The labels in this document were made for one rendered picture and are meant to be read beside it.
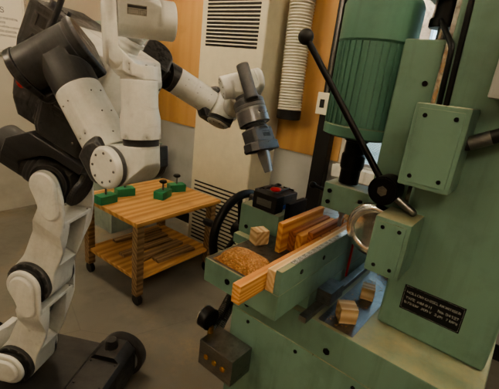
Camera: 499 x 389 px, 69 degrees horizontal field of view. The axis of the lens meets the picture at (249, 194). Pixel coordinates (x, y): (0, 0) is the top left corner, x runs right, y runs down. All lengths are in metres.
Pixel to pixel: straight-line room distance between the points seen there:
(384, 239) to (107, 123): 0.58
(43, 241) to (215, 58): 1.68
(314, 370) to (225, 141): 1.79
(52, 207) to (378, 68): 0.91
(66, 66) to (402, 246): 0.72
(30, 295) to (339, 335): 0.91
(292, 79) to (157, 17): 1.69
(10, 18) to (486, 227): 3.32
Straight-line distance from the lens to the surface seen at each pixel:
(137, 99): 0.67
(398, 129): 0.85
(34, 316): 1.36
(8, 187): 3.64
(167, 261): 2.30
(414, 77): 0.85
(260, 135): 0.99
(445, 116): 0.71
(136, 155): 0.67
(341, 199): 0.96
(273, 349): 1.00
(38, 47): 0.84
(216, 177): 2.55
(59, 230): 1.16
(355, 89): 0.88
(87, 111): 0.76
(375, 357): 0.86
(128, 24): 0.68
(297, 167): 2.51
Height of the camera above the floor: 1.31
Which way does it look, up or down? 18 degrees down
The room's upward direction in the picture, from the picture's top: 7 degrees clockwise
